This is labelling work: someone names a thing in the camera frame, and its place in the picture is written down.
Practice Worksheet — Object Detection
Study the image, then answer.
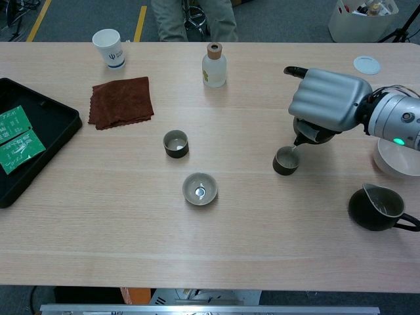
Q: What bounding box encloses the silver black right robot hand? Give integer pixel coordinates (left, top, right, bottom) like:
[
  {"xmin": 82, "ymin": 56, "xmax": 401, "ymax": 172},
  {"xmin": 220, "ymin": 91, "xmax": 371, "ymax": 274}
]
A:
[{"xmin": 283, "ymin": 65, "xmax": 374, "ymax": 142}]

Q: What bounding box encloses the black cast iron teapot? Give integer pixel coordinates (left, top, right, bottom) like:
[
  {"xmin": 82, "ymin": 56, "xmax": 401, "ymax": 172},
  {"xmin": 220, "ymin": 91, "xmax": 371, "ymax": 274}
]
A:
[{"xmin": 291, "ymin": 116, "xmax": 337, "ymax": 152}]

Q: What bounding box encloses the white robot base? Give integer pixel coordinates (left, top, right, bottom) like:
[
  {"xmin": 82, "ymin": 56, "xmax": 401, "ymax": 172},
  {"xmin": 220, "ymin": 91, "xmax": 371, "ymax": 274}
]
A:
[{"xmin": 149, "ymin": 288, "xmax": 263, "ymax": 306}]

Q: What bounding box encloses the white round lid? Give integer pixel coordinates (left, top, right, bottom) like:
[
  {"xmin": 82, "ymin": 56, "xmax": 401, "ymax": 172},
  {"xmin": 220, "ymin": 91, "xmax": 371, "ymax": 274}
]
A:
[{"xmin": 353, "ymin": 55, "xmax": 381, "ymax": 75}]

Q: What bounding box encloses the white storage bin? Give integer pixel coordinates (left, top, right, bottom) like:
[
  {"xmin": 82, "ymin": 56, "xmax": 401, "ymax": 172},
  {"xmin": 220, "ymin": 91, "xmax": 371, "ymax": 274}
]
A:
[{"xmin": 327, "ymin": 0, "xmax": 400, "ymax": 43}]

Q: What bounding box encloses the dark cylindrical ceramic teacup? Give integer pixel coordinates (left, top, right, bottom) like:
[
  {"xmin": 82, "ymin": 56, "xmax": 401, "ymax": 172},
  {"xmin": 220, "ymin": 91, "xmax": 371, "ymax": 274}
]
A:
[
  {"xmin": 162, "ymin": 129, "xmax": 190, "ymax": 159},
  {"xmin": 272, "ymin": 146, "xmax": 301, "ymax": 176}
]

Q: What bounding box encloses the large white ceramic bowl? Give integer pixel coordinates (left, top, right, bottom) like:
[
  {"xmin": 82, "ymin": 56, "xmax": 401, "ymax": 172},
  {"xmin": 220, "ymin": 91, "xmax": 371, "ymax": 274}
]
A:
[{"xmin": 373, "ymin": 137, "xmax": 420, "ymax": 178}]

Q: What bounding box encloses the black tripod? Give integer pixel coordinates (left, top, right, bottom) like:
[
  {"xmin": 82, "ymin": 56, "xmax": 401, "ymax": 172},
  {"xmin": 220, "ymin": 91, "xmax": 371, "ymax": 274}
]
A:
[{"xmin": 377, "ymin": 0, "xmax": 420, "ymax": 44}]

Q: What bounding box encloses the frosted glass bottle wooden cap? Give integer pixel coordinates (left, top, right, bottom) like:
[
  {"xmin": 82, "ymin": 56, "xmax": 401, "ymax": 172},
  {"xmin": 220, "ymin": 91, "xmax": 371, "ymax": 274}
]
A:
[{"xmin": 201, "ymin": 42, "xmax": 228, "ymax": 89}]

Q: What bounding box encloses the dark ceramic pouring pitcher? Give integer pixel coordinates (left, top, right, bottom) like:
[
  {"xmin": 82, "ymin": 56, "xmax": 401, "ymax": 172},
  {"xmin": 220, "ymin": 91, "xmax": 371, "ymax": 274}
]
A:
[{"xmin": 348, "ymin": 183, "xmax": 420, "ymax": 232}]

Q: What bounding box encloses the chrome chair base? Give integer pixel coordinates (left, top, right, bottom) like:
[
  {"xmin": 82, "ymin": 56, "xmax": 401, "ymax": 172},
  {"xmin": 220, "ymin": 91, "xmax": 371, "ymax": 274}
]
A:
[{"xmin": 183, "ymin": 0, "xmax": 211, "ymax": 35}]

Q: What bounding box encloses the grey-green shallow ceramic bowl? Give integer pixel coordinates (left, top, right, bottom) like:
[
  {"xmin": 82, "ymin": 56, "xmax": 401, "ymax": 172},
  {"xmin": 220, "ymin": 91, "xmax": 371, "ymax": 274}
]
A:
[{"xmin": 182, "ymin": 172, "xmax": 219, "ymax": 207}]

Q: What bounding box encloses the person in beige trousers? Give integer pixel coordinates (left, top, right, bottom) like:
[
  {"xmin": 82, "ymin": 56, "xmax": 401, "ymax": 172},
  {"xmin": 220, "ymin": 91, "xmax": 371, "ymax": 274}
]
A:
[{"xmin": 150, "ymin": 0, "xmax": 239, "ymax": 43}]

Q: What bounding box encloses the brown microfibre cloth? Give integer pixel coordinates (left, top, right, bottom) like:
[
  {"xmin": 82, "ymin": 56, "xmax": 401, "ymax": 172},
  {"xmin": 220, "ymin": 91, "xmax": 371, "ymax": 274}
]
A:
[{"xmin": 87, "ymin": 76, "xmax": 155, "ymax": 131}]

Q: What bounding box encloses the white paper cup blue logo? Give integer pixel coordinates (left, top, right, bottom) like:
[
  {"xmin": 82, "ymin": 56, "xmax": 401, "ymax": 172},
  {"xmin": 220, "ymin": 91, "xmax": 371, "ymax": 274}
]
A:
[{"xmin": 92, "ymin": 28, "xmax": 127, "ymax": 70}]

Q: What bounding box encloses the black plastic tray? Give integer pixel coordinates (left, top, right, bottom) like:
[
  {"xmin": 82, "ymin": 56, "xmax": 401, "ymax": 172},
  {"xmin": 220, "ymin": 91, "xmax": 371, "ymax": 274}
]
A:
[{"xmin": 0, "ymin": 77, "xmax": 83, "ymax": 209}]

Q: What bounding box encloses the orange striped panel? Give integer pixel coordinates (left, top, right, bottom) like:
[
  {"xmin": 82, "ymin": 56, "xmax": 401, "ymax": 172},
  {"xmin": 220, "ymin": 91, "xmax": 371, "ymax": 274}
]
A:
[{"xmin": 119, "ymin": 287, "xmax": 152, "ymax": 305}]

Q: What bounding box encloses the green tea packet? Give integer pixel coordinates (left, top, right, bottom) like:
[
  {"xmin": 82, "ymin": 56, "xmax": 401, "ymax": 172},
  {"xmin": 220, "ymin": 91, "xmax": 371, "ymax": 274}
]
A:
[
  {"xmin": 0, "ymin": 104, "xmax": 33, "ymax": 147},
  {"xmin": 0, "ymin": 129, "xmax": 46, "ymax": 175}
]

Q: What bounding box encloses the black equipment stand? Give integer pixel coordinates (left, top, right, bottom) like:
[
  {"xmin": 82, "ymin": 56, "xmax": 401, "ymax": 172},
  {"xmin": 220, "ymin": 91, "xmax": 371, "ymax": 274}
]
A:
[{"xmin": 0, "ymin": 0, "xmax": 42, "ymax": 42}]

